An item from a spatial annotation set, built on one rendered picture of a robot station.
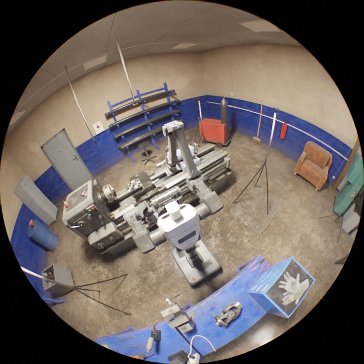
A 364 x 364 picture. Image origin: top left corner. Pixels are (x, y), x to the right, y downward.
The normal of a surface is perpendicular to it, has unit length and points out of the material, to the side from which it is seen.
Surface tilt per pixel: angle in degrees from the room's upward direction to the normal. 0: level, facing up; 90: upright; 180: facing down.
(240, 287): 0
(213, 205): 30
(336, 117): 90
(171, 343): 0
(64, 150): 90
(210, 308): 0
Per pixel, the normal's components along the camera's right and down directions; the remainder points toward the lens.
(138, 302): -0.17, -0.69
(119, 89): 0.54, 0.53
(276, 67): -0.83, 0.48
